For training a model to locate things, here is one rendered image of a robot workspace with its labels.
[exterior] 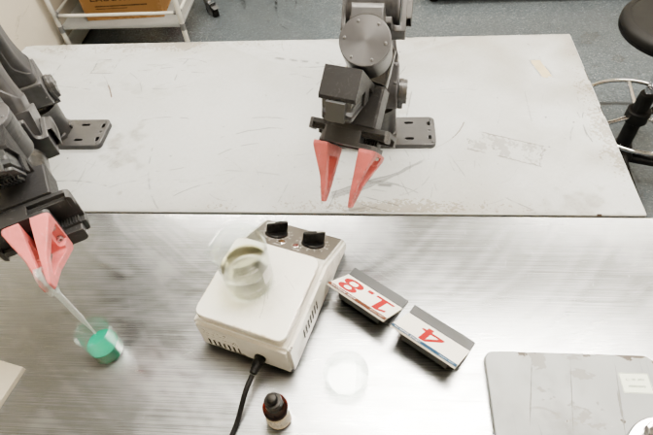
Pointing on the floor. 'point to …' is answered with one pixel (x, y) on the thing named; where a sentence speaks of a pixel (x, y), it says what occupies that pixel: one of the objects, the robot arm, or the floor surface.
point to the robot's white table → (280, 148)
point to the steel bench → (411, 395)
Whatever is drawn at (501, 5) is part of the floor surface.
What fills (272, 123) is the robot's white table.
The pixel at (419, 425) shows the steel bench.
